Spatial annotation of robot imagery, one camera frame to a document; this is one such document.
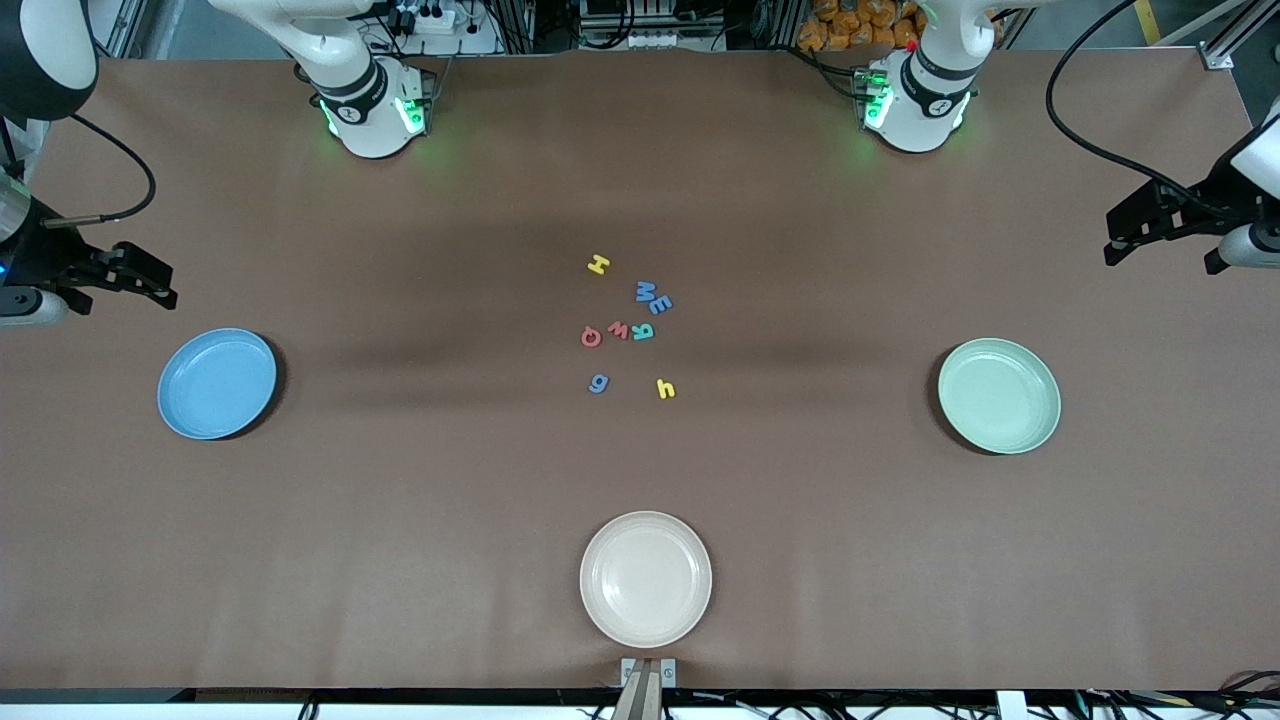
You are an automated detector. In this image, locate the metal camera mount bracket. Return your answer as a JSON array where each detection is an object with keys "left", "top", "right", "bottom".
[{"left": 620, "top": 657, "right": 678, "bottom": 720}]

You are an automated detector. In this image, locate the aluminium frame profile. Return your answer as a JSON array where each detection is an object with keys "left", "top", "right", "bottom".
[
  {"left": 97, "top": 0, "right": 156, "bottom": 59},
  {"left": 1198, "top": 0, "right": 1280, "bottom": 71}
]

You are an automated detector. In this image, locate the orange snack packets bag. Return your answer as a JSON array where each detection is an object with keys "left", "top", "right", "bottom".
[{"left": 797, "top": 0, "right": 926, "bottom": 53}]

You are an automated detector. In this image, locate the green plate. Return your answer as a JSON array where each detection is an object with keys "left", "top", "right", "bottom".
[{"left": 937, "top": 337, "right": 1062, "bottom": 456}]

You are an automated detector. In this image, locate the blue plate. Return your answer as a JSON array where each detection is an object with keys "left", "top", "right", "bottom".
[{"left": 157, "top": 327, "right": 278, "bottom": 441}]

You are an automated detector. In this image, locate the beige plate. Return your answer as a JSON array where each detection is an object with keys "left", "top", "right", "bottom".
[{"left": 579, "top": 511, "right": 714, "bottom": 649}]

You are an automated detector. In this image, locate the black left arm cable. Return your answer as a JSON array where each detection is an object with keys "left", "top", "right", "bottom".
[{"left": 1045, "top": 0, "right": 1236, "bottom": 219}]

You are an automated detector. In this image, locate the white power strip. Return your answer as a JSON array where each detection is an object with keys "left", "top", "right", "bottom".
[{"left": 385, "top": 3, "right": 461, "bottom": 36}]

